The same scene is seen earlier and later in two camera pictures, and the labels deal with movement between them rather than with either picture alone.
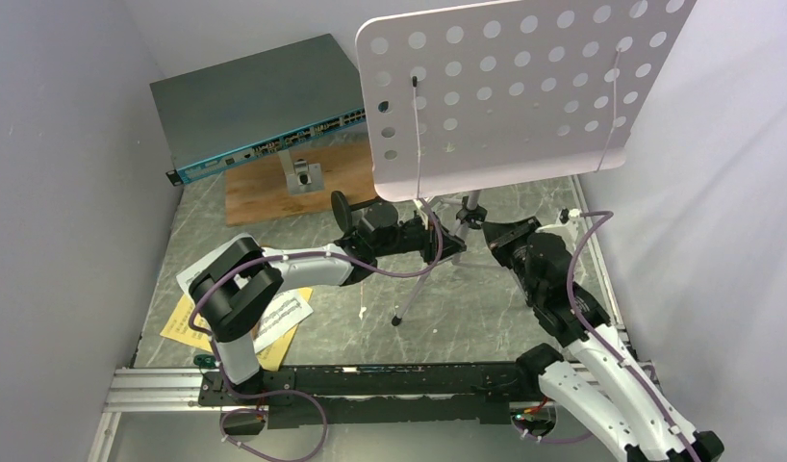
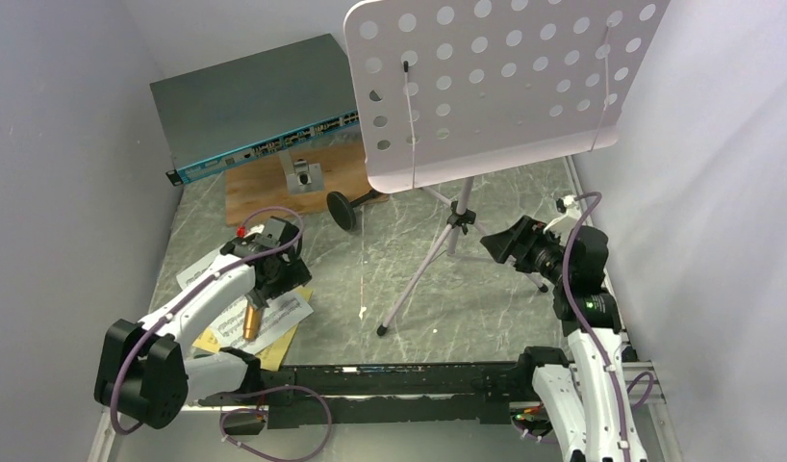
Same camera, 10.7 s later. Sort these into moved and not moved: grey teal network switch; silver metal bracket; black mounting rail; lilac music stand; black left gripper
Moved: black left gripper; lilac music stand
Not moved: black mounting rail; grey teal network switch; silver metal bracket
